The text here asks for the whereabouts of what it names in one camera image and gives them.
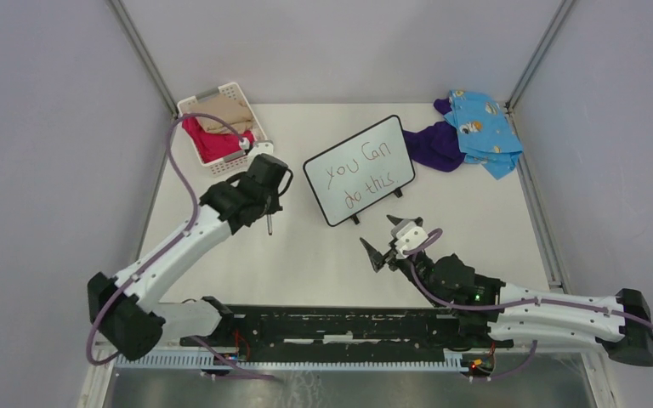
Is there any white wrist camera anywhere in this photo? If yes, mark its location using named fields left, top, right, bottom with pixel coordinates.
left=390, top=225, right=429, bottom=259
left=247, top=140, right=275, bottom=157

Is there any blue patterned cloth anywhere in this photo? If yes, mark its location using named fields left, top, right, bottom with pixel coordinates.
left=444, top=89, right=523, bottom=180

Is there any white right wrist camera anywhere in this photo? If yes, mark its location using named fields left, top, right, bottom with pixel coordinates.
left=390, top=225, right=429, bottom=259

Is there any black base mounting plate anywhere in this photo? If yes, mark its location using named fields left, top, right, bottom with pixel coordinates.
left=202, top=304, right=514, bottom=363

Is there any purple cloth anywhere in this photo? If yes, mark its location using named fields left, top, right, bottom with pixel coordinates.
left=402, top=119, right=465, bottom=173

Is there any magenta cloth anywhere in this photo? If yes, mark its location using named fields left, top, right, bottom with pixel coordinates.
left=181, top=117, right=243, bottom=163

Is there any white slotted cable duct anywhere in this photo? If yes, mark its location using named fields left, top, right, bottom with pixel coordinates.
left=114, top=349, right=468, bottom=373

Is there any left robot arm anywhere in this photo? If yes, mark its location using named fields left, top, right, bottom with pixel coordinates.
left=87, top=154, right=293, bottom=361

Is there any beige folded cloth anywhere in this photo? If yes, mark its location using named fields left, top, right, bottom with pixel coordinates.
left=189, top=93, right=254, bottom=134

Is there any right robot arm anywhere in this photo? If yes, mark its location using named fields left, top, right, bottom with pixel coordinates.
left=360, top=216, right=653, bottom=367

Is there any black framed whiteboard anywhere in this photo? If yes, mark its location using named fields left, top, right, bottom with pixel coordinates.
left=303, top=115, right=416, bottom=227

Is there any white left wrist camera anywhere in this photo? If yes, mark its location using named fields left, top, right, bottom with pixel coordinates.
left=247, top=140, right=275, bottom=157

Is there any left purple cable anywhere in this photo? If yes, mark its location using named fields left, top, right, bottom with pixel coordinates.
left=85, top=112, right=252, bottom=367

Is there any white plastic basket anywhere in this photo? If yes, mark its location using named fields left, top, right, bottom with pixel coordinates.
left=177, top=82, right=274, bottom=177

